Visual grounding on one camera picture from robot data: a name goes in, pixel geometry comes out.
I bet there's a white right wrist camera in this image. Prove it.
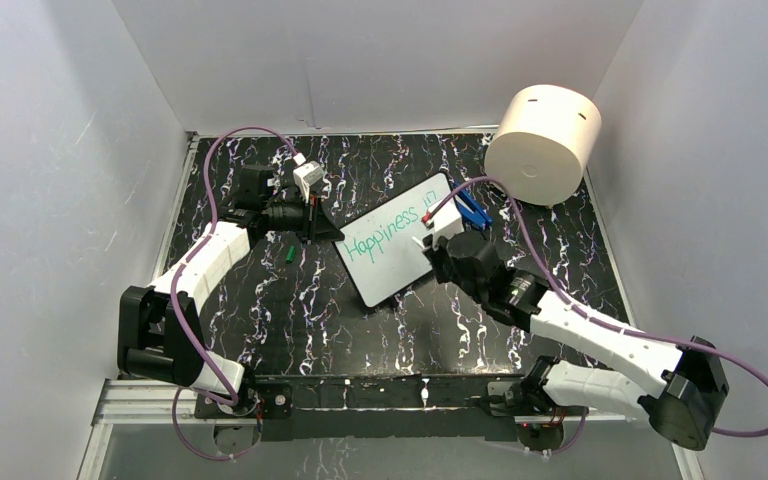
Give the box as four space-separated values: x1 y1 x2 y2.
421 199 464 250

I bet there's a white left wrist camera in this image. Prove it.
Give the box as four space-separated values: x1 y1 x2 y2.
292 153 325 203

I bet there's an aluminium frame rail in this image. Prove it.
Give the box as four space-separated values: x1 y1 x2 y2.
79 375 702 479

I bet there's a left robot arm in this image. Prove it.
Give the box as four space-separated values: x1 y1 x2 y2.
117 161 344 416

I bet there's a white whiteboard black frame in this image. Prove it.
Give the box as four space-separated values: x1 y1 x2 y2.
334 172 451 308

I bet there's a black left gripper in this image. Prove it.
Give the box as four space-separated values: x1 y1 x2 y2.
264 191 345 247

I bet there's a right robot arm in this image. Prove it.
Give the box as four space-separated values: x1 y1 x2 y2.
418 231 729 451

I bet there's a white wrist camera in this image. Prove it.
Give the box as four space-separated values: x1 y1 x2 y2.
421 199 464 250
292 153 325 203

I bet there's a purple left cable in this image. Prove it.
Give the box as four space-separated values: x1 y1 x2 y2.
168 127 302 463

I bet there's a cream cylindrical container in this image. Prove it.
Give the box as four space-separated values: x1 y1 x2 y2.
484 84 602 207

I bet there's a white marker pen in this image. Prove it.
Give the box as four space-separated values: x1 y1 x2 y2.
411 237 427 251

